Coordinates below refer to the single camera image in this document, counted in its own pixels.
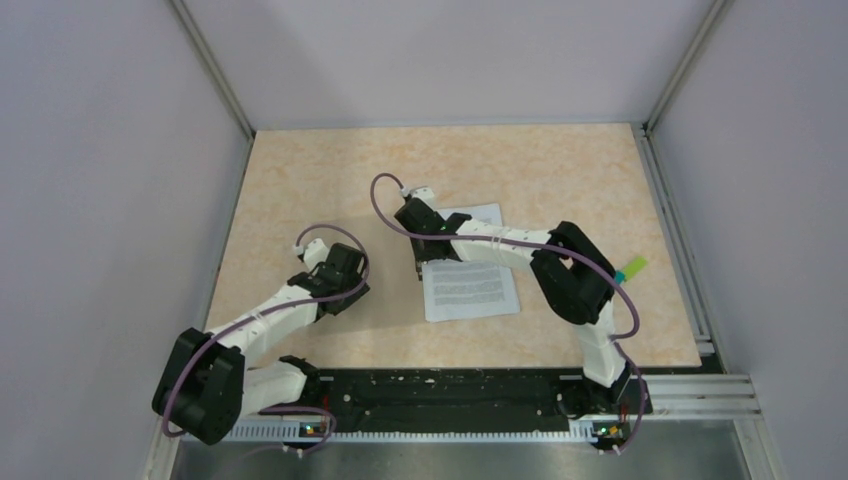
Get aluminium frame rail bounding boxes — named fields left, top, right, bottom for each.
left=645, top=374, right=762, bottom=421

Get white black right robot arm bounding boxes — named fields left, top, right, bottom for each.
left=394, top=196, right=628, bottom=412

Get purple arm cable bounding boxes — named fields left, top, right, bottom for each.
left=369, top=173, right=649, bottom=455
left=160, top=223, right=372, bottom=458

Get white slotted cable duct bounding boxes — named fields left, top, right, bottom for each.
left=225, top=418, right=598, bottom=444

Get light green block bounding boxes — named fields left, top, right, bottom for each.
left=617, top=256, right=647, bottom=281

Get printed white paper sheets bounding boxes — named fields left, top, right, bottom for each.
left=421, top=203, right=522, bottom=325

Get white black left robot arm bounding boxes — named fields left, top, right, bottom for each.
left=151, top=239, right=369, bottom=445

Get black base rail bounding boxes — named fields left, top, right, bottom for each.
left=291, top=368, right=653, bottom=434

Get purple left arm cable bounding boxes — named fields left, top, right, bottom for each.
left=160, top=223, right=372, bottom=458

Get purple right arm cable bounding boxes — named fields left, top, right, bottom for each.
left=369, top=173, right=649, bottom=455

